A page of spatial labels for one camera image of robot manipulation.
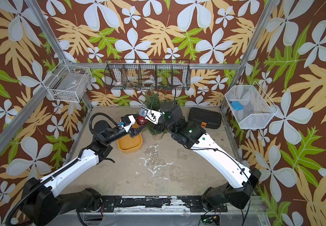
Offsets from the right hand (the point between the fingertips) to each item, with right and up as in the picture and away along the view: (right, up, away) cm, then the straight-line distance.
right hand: (153, 109), depth 66 cm
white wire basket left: (-53, +18, +19) cm, 60 cm away
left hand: (-5, -3, 0) cm, 6 cm away
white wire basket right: (+59, +3, +18) cm, 61 cm away
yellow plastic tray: (-19, -22, +28) cm, 40 cm away
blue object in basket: (+50, +4, +19) cm, 54 cm away
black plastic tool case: (+38, -4, +41) cm, 56 cm away
